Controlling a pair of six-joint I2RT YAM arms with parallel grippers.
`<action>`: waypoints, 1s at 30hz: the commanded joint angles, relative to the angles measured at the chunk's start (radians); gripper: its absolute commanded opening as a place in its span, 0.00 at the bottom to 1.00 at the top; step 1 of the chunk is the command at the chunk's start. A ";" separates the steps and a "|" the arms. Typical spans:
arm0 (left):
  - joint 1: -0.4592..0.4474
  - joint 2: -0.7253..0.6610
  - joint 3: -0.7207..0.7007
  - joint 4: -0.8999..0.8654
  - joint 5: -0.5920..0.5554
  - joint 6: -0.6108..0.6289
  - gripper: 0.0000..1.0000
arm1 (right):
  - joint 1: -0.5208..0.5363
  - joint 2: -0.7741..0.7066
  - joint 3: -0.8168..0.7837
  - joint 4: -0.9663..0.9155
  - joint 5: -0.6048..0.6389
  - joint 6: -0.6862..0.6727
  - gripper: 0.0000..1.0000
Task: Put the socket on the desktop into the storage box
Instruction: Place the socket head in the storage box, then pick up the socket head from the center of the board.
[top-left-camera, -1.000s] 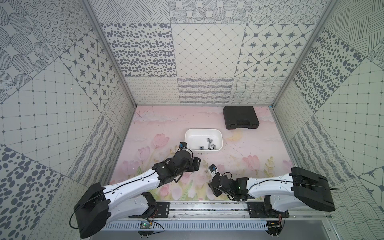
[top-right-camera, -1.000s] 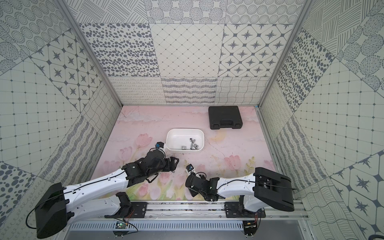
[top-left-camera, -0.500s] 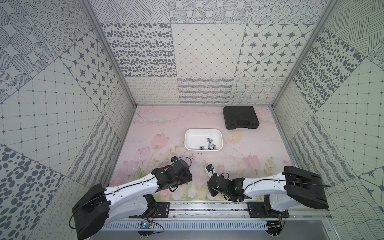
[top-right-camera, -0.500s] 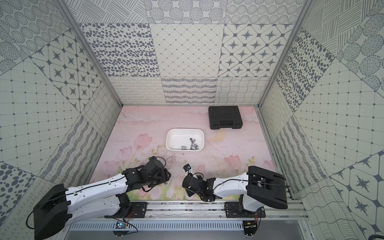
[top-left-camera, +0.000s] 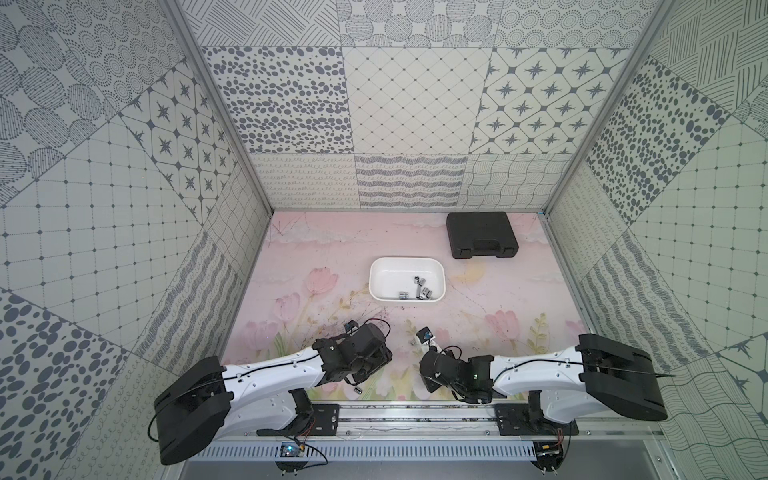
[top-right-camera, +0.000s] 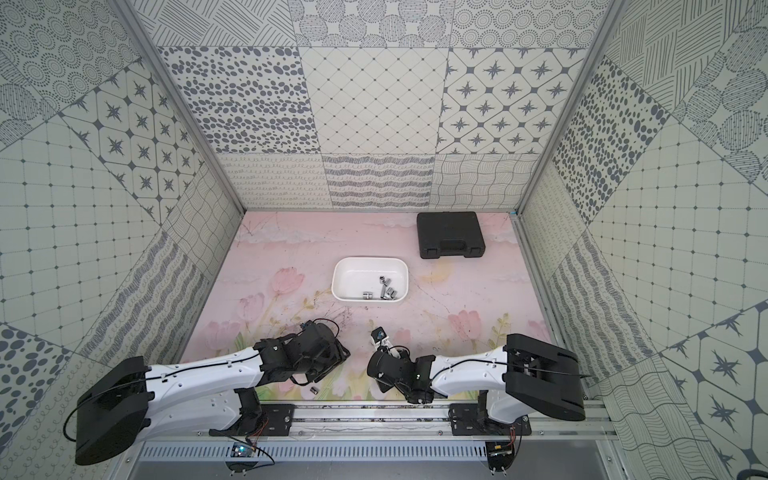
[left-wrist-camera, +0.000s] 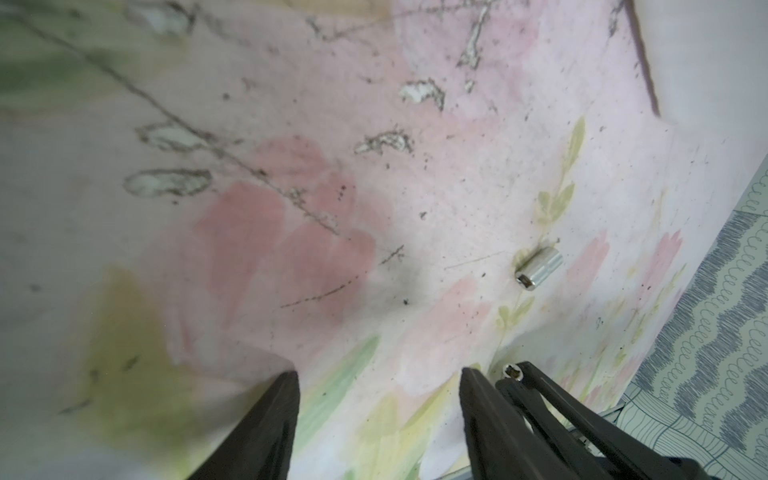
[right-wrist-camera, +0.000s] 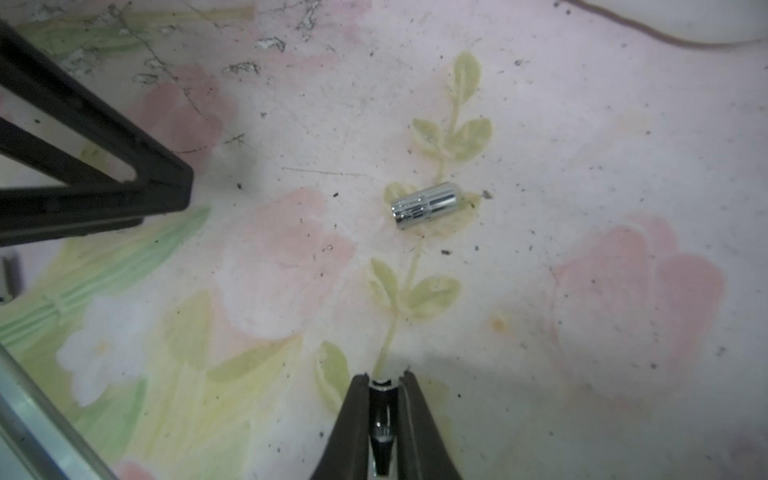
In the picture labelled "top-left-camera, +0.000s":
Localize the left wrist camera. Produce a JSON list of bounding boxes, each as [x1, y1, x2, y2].
[[344, 320, 360, 334]]

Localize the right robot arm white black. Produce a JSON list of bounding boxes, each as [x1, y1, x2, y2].
[[416, 327, 668, 424]]

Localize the left circuit board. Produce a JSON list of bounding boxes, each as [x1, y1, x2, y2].
[[279, 442, 305, 458]]

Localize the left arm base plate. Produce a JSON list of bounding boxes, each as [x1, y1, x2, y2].
[[282, 403, 340, 437]]

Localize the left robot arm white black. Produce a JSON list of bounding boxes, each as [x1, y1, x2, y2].
[[148, 321, 393, 466]]

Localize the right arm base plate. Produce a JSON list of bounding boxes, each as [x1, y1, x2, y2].
[[493, 403, 579, 437]]

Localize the circuit board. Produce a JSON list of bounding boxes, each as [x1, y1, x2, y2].
[[534, 442, 563, 462], [279, 442, 305, 458]]

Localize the white plastic storage box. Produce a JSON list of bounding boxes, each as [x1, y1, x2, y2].
[[368, 257, 447, 306]]

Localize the white vented cable duct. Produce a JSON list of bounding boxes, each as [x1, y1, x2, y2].
[[192, 440, 536, 462]]

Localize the black plastic tool case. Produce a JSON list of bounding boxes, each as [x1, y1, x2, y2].
[[446, 212, 519, 259]]

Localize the right circuit board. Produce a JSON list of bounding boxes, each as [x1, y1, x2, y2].
[[534, 442, 563, 462]]

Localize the aluminium rail frame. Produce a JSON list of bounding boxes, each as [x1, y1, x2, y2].
[[209, 399, 664, 443]]

